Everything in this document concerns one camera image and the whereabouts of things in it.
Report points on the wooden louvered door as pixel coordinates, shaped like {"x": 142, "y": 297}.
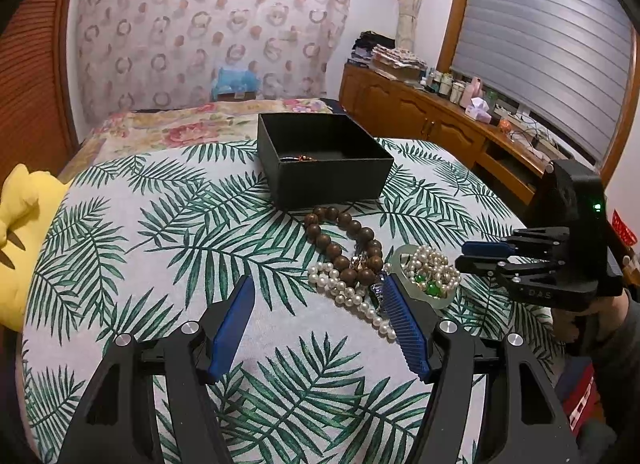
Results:
{"x": 30, "y": 94}

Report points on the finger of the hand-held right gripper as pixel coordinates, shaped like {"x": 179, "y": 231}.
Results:
{"x": 482, "y": 248}
{"x": 475, "y": 265}

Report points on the circle pattern curtain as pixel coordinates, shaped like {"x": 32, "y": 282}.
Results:
{"x": 200, "y": 19}

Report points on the pile of folded clothes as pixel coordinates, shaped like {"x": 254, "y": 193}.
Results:
{"x": 395, "y": 57}

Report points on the green leaf print tablecloth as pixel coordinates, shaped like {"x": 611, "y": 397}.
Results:
{"x": 150, "y": 244}

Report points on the dark blue cloth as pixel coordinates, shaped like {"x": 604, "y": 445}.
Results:
{"x": 340, "y": 108}

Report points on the red paper packet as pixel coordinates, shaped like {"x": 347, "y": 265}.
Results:
{"x": 625, "y": 229}

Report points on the group of small bottles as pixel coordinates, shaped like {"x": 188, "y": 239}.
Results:
{"x": 445, "y": 87}

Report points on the person's right forearm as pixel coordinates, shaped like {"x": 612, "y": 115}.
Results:
{"x": 620, "y": 344}

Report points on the wooden cabinet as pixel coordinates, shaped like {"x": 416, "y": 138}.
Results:
{"x": 400, "y": 104}

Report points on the floral bedspread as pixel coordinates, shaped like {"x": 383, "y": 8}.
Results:
{"x": 165, "y": 134}

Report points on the pearl and green bead cluster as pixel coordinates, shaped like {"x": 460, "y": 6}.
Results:
{"x": 401, "y": 264}

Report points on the pink white box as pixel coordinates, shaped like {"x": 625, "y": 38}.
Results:
{"x": 477, "y": 109}

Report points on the grey window blind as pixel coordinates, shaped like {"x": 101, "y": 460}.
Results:
{"x": 540, "y": 19}

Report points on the red white box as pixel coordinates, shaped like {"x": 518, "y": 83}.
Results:
{"x": 582, "y": 404}

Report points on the blue plastic bag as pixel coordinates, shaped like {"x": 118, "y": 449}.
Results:
{"x": 235, "y": 79}

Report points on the yellow plush toy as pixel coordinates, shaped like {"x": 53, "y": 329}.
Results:
{"x": 25, "y": 244}

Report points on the silver blue hairpin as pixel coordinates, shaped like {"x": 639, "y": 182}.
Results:
{"x": 377, "y": 289}

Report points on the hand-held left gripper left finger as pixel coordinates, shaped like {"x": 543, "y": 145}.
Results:
{"x": 227, "y": 334}

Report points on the white power strip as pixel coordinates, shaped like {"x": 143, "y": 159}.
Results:
{"x": 547, "y": 144}

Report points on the black jewelry box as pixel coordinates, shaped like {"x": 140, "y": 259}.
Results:
{"x": 320, "y": 184}

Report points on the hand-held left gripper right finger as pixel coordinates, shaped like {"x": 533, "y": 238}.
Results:
{"x": 407, "y": 329}

